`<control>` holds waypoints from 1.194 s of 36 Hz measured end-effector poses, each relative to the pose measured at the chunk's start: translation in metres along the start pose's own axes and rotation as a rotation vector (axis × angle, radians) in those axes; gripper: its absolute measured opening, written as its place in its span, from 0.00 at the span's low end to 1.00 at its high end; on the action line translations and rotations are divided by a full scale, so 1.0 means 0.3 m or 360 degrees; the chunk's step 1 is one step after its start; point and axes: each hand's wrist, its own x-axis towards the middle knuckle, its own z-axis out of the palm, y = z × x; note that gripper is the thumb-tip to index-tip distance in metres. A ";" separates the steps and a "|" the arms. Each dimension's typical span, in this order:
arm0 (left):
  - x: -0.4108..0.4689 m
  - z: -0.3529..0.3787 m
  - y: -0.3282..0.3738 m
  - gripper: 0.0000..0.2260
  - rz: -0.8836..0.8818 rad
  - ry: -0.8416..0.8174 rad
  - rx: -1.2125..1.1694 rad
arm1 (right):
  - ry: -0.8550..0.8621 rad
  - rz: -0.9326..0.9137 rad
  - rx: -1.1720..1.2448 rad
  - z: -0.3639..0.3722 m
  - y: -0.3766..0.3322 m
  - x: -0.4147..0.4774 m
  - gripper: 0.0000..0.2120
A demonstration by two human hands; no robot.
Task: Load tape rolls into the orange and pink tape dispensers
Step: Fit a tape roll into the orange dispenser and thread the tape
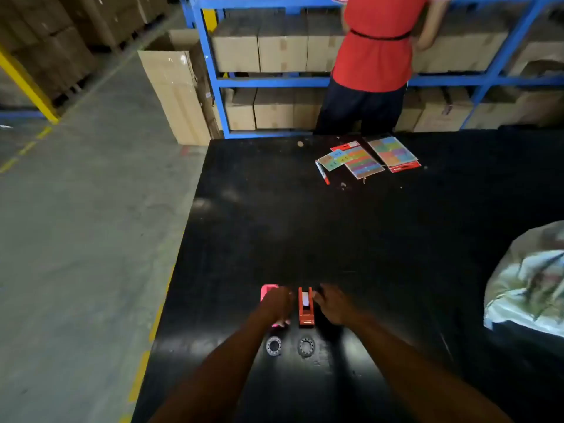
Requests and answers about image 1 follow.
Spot colourful striped card red header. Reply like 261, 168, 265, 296
330, 141, 385, 180

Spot crumpled clear plastic bag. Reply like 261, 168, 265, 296
483, 220, 564, 339

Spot stacks of boxes on pallets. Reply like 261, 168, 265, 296
0, 0, 172, 108

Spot orange tape dispenser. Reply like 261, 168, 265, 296
298, 286, 315, 327

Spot person's right hand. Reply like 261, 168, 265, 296
312, 284, 361, 327

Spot tall open cardboard box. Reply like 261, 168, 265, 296
137, 29, 222, 147

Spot person's left hand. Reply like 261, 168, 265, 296
257, 286, 295, 327

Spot person's left forearm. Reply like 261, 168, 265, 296
149, 313, 276, 423

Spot pale green colourful card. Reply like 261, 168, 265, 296
317, 148, 354, 172

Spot colourful grid card red header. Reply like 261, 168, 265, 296
367, 136, 422, 174

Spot yellow metal rail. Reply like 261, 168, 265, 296
0, 47, 61, 125

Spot rows of shelved cardboard boxes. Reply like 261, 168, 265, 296
211, 8, 564, 133

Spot pink tape dispenser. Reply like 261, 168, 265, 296
260, 284, 291, 328

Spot person's right forearm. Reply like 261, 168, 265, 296
344, 313, 515, 423

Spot blue metal shelf rack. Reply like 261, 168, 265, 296
179, 0, 564, 140

